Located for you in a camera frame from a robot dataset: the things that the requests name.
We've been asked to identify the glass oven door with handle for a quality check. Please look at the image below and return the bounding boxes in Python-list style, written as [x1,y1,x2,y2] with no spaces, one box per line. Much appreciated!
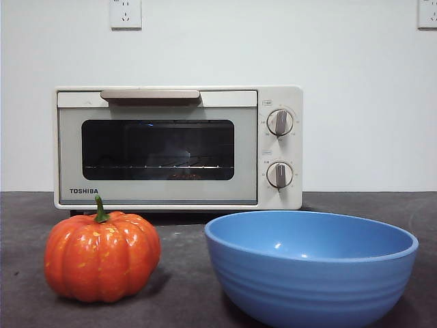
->
[56,89,259,206]

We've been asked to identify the orange toy pumpkin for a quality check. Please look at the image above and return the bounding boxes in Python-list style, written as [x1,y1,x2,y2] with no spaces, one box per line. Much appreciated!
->
[43,195,162,304]

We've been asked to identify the blue ribbed bowl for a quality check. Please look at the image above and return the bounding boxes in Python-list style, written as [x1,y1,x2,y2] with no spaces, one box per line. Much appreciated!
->
[203,210,420,328]

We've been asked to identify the round beige oven knob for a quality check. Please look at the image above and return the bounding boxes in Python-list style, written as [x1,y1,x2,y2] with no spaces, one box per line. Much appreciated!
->
[266,161,294,189]
[266,108,294,137]

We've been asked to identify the cream Toshiba toaster oven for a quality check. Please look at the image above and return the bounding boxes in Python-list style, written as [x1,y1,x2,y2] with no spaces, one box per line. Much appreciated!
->
[52,85,304,217]

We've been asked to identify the metal wire oven rack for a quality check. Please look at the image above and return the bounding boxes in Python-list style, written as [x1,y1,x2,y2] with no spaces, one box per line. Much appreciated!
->
[83,165,235,170]

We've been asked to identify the white wall socket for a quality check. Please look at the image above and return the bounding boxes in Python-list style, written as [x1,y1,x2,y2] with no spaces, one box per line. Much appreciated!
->
[417,0,437,30]
[109,0,143,31]

